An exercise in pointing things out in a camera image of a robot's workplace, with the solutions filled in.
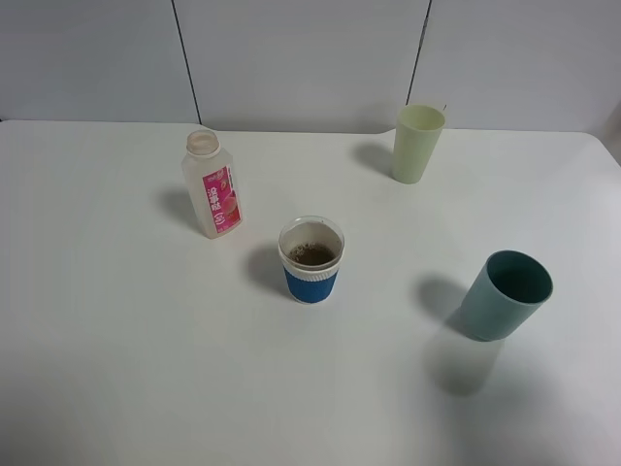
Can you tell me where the pale yellow-green plastic cup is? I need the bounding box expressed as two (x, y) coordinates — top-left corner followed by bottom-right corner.
(392, 104), (445, 184)

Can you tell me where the clear cup with blue sleeve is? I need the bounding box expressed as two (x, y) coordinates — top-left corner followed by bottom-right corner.
(278, 216), (345, 304)

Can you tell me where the plastic drink bottle pink label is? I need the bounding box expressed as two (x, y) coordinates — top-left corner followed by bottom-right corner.
(181, 129), (242, 239)

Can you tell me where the blue-grey plastic cup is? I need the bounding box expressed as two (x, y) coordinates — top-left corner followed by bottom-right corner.
(457, 250), (553, 342)

